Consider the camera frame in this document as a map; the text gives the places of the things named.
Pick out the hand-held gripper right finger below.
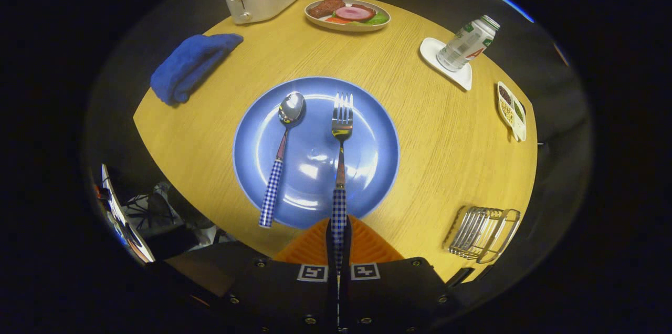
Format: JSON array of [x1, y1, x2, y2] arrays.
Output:
[[339, 216, 463, 334]]

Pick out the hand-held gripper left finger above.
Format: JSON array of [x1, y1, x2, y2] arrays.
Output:
[[210, 216, 338, 334]]

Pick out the fork with checkered handle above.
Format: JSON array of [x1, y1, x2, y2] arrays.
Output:
[[330, 92, 354, 293]]

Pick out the spoon with checkered handle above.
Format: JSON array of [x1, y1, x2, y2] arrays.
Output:
[[258, 91, 307, 228]]

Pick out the blue round plate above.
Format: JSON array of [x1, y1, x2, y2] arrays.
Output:
[[233, 76, 401, 229]]

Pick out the white-edged screen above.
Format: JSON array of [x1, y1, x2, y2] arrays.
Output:
[[100, 163, 156, 265]]

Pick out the white divided bean dish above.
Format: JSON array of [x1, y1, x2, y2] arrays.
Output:
[[497, 81, 527, 142]]

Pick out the white square coaster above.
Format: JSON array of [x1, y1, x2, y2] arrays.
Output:
[[419, 37, 473, 91]]

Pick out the blue folded towel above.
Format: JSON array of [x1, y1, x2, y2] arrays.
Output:
[[150, 33, 244, 106]]

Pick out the white drink bottle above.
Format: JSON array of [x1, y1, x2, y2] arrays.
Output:
[[437, 15, 501, 72]]

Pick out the beige oval food plate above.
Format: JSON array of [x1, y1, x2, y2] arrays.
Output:
[[304, 0, 392, 33]]

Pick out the pink ham slice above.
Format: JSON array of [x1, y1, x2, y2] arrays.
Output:
[[335, 5, 376, 22]]

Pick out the metal wire cutlery holder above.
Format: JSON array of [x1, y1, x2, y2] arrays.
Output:
[[444, 206, 521, 265]]

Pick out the black cables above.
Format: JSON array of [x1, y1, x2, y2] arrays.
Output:
[[126, 195, 179, 229]]

